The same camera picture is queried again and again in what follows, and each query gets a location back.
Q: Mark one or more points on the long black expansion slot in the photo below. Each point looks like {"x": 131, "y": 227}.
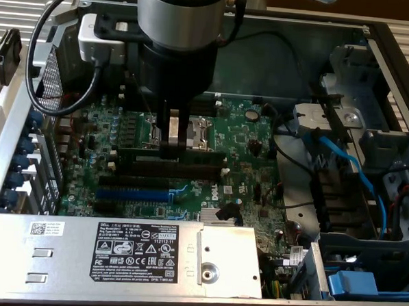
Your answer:
{"x": 134, "y": 182}

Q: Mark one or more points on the grey metal disk bay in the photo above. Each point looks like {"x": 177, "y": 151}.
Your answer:
{"x": 358, "y": 96}

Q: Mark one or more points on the silver CPU socket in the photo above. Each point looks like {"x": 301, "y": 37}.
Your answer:
{"x": 200, "y": 135}

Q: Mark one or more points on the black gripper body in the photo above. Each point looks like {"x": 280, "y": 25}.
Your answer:
{"x": 178, "y": 72}

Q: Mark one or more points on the blue card retainer clip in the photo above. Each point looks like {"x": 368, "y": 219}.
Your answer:
{"x": 14, "y": 179}
{"x": 8, "y": 197}
{"x": 21, "y": 161}
{"x": 28, "y": 143}
{"x": 34, "y": 120}

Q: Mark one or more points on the dark graphics card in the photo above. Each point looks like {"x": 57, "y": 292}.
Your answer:
{"x": 9, "y": 47}

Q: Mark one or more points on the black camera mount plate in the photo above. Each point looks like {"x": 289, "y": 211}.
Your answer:
{"x": 106, "y": 28}

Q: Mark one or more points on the black plastic strip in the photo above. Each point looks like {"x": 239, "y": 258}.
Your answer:
{"x": 333, "y": 112}

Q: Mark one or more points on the blue plastic drive latch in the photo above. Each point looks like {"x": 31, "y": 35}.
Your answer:
{"x": 355, "y": 284}

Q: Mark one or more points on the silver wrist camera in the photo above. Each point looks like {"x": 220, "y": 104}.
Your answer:
{"x": 93, "y": 47}

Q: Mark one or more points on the silver drive bracket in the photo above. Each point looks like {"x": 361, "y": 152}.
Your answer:
{"x": 316, "y": 114}

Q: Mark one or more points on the round coin battery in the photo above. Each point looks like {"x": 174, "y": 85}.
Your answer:
{"x": 251, "y": 115}

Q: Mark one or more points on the grey metal PC case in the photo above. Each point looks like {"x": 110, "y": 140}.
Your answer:
{"x": 264, "y": 67}

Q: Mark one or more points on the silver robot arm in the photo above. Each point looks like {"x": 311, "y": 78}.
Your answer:
{"x": 180, "y": 18}

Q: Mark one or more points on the silver chipset heatsink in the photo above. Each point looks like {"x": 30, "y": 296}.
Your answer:
{"x": 208, "y": 215}

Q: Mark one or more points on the green motherboard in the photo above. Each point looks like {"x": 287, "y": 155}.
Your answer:
{"x": 245, "y": 162}

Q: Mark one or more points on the black ribbed plastic block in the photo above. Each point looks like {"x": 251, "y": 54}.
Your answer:
{"x": 339, "y": 201}

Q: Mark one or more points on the silver power supply with label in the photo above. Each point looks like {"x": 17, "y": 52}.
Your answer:
{"x": 65, "y": 255}

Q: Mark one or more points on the grey metal drive cage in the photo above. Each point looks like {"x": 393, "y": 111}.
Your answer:
{"x": 374, "y": 244}

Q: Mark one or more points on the long blue expansion slot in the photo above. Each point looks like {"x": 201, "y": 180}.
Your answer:
{"x": 130, "y": 194}

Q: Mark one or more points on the short black expansion slot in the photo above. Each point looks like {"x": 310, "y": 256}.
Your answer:
{"x": 105, "y": 207}

